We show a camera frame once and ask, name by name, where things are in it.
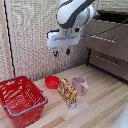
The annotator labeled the patterned snack bag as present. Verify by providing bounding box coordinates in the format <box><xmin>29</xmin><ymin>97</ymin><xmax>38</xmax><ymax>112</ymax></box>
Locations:
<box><xmin>57</xmin><ymin>76</ymin><xmax>79</xmax><ymax>110</ymax></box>

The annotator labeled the red bowl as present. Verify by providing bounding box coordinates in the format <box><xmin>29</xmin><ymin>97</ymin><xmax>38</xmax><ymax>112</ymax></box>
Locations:
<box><xmin>44</xmin><ymin>75</ymin><xmax>61</xmax><ymax>90</ymax></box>

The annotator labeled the pink mug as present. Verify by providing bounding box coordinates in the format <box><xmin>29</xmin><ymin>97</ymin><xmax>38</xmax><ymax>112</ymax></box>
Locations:
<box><xmin>71</xmin><ymin>76</ymin><xmax>90</xmax><ymax>97</ymax></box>

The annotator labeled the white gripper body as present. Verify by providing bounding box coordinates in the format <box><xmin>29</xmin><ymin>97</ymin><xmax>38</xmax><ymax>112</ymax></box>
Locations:
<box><xmin>46</xmin><ymin>28</ymin><xmax>82</xmax><ymax>49</ymax></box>

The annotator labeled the black cable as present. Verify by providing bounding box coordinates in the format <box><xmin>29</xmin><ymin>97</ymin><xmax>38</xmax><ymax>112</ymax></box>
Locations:
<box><xmin>80</xmin><ymin>17</ymin><xmax>128</xmax><ymax>38</ymax></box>

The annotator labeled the red plastic shopping basket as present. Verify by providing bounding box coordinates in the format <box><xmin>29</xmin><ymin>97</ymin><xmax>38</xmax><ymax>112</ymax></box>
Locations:
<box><xmin>0</xmin><ymin>75</ymin><xmax>49</xmax><ymax>128</ymax></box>

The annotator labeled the brown drawer cabinet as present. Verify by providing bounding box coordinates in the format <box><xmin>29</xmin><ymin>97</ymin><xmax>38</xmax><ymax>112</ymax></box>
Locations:
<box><xmin>82</xmin><ymin>9</ymin><xmax>128</xmax><ymax>83</ymax></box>

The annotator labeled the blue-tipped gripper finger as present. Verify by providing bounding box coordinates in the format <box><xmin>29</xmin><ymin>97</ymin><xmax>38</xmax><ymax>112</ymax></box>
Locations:
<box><xmin>65</xmin><ymin>46</ymin><xmax>72</xmax><ymax>56</ymax></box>
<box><xmin>53</xmin><ymin>47</ymin><xmax>59</xmax><ymax>58</ymax></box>

